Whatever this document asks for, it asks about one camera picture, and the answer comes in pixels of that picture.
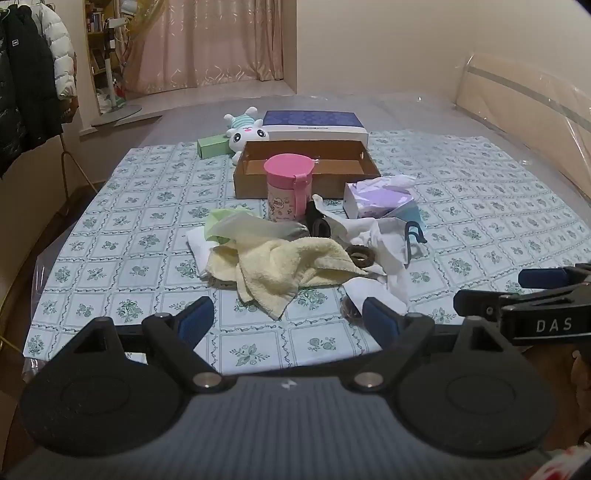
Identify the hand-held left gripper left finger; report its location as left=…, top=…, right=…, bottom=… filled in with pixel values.
left=50, top=295, right=227, bottom=394

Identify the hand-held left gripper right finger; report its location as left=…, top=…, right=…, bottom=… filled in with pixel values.
left=342, top=298, right=527, bottom=392

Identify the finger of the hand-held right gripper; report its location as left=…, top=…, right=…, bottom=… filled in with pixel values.
left=518, top=264, right=591, bottom=289
left=454, top=290, right=506, bottom=320

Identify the white towel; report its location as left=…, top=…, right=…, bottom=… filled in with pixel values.
left=186, top=225, right=241, bottom=280

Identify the white mask with black straps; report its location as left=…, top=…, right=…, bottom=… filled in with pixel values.
left=342, top=217, right=430, bottom=311

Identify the yellow towel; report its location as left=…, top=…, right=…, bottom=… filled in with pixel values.
left=205, top=236, right=370, bottom=320

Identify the light green cloth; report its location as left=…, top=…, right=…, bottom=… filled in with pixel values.
left=203, top=208, right=252, bottom=243

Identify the white cloth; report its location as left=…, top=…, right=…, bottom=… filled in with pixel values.
left=311, top=194, right=370, bottom=245

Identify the blue face mask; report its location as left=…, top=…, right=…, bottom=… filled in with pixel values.
left=399, top=205, right=426, bottom=229

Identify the black round puff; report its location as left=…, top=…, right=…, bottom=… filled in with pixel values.
left=302, top=200, right=333, bottom=237

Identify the brown cardboard box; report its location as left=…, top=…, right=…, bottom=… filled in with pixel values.
left=232, top=140, right=382, bottom=200

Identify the person's right hand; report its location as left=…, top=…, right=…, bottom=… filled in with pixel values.
left=525, top=342, right=591, bottom=452

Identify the grey cloth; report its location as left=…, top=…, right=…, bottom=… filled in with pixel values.
left=217, top=213, right=309, bottom=241

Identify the purple tissue pack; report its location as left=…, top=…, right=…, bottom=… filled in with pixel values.
left=343, top=175, right=416, bottom=219

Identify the white red printed clothing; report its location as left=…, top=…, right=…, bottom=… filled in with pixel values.
left=538, top=443, right=591, bottom=480

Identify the pink lidded cup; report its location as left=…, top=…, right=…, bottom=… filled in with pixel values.
left=263, top=154, right=319, bottom=222

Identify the plastic wrapped beige headboard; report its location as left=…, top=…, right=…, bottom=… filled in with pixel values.
left=455, top=53, right=591, bottom=204

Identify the small green box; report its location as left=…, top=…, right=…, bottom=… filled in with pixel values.
left=197, top=135, right=232, bottom=160

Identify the white rabbit plush toy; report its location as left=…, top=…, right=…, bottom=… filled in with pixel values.
left=224, top=107, right=270, bottom=166

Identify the gold clothes rack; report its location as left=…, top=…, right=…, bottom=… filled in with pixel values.
left=0, top=134, right=100, bottom=358

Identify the blue and white flat box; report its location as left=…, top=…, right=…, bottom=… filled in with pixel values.
left=263, top=110, right=370, bottom=147

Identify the plastic covered mattress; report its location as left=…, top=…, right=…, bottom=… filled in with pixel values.
left=28, top=92, right=591, bottom=370

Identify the standing fan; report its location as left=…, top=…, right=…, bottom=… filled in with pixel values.
left=90, top=18, right=144, bottom=127

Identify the glossy black puffer jacket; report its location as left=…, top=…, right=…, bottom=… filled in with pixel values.
left=0, top=41, right=31, bottom=178

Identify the pink curtain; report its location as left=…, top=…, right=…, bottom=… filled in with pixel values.
left=124, top=0, right=283, bottom=95

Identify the white puffer jacket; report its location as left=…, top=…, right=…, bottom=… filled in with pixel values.
left=34, top=0, right=78, bottom=100

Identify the wooden bookshelf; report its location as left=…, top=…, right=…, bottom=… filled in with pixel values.
left=83, top=0, right=134, bottom=102

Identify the brown hair tie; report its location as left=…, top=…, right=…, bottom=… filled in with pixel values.
left=345, top=246, right=376, bottom=269
left=339, top=296, right=366, bottom=322

